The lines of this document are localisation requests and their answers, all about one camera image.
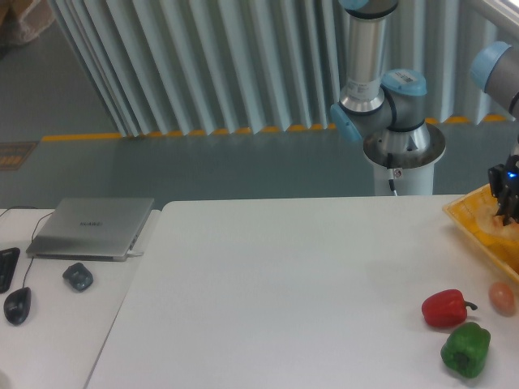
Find green bell pepper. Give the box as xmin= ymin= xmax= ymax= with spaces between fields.
xmin=440 ymin=322 xmax=491 ymax=378

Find black computer mouse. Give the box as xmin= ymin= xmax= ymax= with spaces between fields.
xmin=3 ymin=287 xmax=32 ymax=326

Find red bell pepper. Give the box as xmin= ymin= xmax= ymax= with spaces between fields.
xmin=421 ymin=289 xmax=478 ymax=328

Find white folding partition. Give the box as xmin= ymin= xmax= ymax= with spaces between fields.
xmin=50 ymin=1 xmax=514 ymax=136

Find black keyboard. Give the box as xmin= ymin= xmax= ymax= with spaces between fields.
xmin=0 ymin=247 xmax=20 ymax=293

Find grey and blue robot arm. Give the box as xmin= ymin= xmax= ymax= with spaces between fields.
xmin=330 ymin=1 xmax=518 ymax=225

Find black mouse cable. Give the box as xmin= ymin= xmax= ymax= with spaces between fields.
xmin=0 ymin=205 xmax=56 ymax=289

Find triangular bread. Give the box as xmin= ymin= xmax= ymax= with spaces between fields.
xmin=476 ymin=207 xmax=518 ymax=241

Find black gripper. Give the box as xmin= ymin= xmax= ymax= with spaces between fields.
xmin=487 ymin=155 xmax=518 ymax=226

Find silver laptop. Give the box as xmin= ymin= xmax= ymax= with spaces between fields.
xmin=26 ymin=198 xmax=154 ymax=261

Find black earbud case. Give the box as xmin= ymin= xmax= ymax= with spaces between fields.
xmin=62 ymin=263 xmax=94 ymax=293

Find yellow woven basket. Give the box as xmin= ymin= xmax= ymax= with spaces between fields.
xmin=443 ymin=184 xmax=518 ymax=284

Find brown egg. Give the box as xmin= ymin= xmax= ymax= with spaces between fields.
xmin=488 ymin=282 xmax=516 ymax=317

